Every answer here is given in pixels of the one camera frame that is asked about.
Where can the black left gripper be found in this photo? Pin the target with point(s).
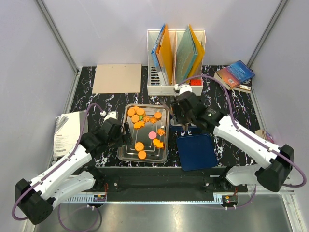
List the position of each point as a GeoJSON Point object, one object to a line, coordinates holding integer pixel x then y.
{"type": "Point", "coordinates": [127, 138]}

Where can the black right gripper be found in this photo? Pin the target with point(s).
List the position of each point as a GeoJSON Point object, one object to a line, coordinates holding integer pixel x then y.
{"type": "Point", "coordinates": [175, 109]}

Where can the orange round cookie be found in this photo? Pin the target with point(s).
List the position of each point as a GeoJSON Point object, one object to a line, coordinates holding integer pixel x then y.
{"type": "Point", "coordinates": [135, 118]}
{"type": "Point", "coordinates": [142, 155]}
{"type": "Point", "coordinates": [131, 112]}
{"type": "Point", "coordinates": [139, 146]}
{"type": "Point", "coordinates": [140, 112]}

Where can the pink round cookie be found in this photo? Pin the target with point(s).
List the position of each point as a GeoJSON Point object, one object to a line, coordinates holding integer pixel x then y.
{"type": "Point", "coordinates": [152, 135]}

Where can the blue tin lid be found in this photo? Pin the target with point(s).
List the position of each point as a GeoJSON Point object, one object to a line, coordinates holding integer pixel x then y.
{"type": "Point", "coordinates": [196, 152]}

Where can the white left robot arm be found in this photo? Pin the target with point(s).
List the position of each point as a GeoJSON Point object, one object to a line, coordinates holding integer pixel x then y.
{"type": "Point", "coordinates": [38, 197]}

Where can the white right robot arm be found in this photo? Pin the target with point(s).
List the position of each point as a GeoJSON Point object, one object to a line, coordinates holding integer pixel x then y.
{"type": "Point", "coordinates": [272, 162]}

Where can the orange star cookie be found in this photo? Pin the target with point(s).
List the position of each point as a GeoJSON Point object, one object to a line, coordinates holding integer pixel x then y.
{"type": "Point", "coordinates": [139, 125]}

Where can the blue cookie tin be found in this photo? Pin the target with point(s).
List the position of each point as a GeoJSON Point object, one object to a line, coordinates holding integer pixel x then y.
{"type": "Point", "coordinates": [181, 116]}

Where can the steel baking tray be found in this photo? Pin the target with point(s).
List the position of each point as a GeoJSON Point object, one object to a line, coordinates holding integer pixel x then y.
{"type": "Point", "coordinates": [154, 154]}

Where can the red small box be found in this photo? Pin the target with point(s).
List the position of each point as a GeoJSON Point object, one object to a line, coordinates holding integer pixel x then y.
{"type": "Point", "coordinates": [195, 82]}

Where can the orange fish cookie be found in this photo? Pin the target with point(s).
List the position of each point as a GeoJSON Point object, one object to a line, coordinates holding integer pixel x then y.
{"type": "Point", "coordinates": [159, 144]}

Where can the white file organizer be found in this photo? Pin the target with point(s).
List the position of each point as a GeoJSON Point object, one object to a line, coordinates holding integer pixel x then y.
{"type": "Point", "coordinates": [155, 82]}

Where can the teal folder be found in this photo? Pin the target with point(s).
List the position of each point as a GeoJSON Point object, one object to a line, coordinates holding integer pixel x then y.
{"type": "Point", "coordinates": [184, 56]}

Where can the yellow folder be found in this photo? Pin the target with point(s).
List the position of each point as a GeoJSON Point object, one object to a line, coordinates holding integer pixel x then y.
{"type": "Point", "coordinates": [199, 54]}

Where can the blue paperback book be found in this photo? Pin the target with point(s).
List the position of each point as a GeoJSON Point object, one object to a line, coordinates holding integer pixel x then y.
{"type": "Point", "coordinates": [235, 74]}

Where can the white paper manual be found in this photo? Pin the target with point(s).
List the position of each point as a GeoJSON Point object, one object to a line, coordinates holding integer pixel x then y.
{"type": "Point", "coordinates": [67, 132]}

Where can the orange folder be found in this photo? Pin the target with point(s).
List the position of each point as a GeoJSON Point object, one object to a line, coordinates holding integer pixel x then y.
{"type": "Point", "coordinates": [164, 55]}

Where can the lower paperback book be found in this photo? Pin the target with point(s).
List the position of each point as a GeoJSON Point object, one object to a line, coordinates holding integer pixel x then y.
{"type": "Point", "coordinates": [243, 87]}

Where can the tan clipboard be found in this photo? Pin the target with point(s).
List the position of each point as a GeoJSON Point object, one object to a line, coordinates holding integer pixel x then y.
{"type": "Point", "coordinates": [117, 78]}

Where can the blue folder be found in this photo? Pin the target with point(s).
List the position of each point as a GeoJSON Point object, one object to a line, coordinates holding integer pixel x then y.
{"type": "Point", "coordinates": [157, 60]}

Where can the purple box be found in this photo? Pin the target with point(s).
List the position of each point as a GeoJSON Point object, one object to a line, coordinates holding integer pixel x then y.
{"type": "Point", "coordinates": [265, 135]}

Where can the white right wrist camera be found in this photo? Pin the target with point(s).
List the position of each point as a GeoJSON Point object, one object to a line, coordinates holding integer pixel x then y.
{"type": "Point", "coordinates": [180, 89]}

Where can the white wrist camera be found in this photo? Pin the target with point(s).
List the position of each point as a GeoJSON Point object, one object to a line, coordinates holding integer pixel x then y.
{"type": "Point", "coordinates": [111, 114]}
{"type": "Point", "coordinates": [180, 89]}

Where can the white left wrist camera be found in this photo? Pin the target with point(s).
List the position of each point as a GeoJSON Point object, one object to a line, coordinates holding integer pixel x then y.
{"type": "Point", "coordinates": [111, 114]}

